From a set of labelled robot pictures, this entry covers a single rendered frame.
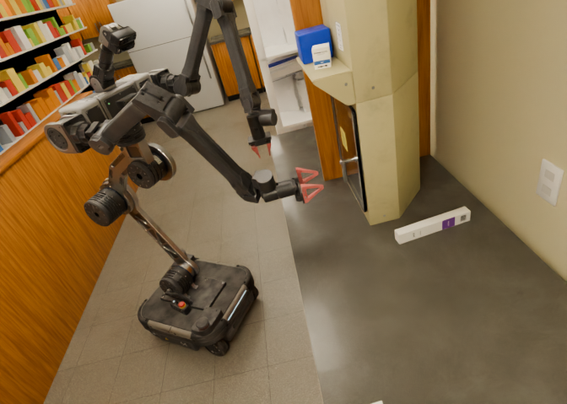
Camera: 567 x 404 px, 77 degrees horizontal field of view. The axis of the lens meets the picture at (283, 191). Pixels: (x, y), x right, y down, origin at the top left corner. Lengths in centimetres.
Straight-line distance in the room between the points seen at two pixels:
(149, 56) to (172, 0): 88
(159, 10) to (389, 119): 512
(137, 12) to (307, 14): 482
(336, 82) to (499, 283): 72
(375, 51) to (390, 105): 17
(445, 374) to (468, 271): 34
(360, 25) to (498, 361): 89
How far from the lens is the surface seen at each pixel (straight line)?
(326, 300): 113
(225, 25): 155
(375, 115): 114
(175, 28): 599
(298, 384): 209
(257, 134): 155
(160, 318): 234
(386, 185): 127
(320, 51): 113
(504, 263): 124
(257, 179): 116
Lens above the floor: 181
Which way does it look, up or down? 32 degrees down
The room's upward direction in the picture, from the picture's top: 15 degrees counter-clockwise
